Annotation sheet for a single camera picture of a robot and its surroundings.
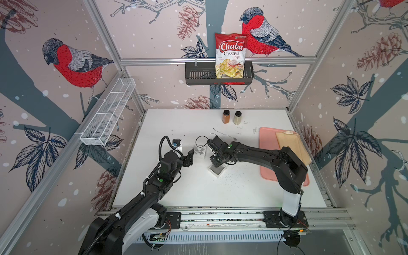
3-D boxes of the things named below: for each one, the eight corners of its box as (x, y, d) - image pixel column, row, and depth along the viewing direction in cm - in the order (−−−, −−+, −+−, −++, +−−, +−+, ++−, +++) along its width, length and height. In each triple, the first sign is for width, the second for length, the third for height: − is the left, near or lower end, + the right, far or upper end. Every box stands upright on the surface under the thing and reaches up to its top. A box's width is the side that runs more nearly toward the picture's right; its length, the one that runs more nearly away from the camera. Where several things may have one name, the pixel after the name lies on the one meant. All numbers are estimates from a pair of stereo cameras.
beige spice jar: (233, 125, 114) (235, 116, 106) (233, 120, 118) (234, 110, 110) (240, 125, 114) (242, 116, 106) (239, 120, 118) (241, 110, 110)
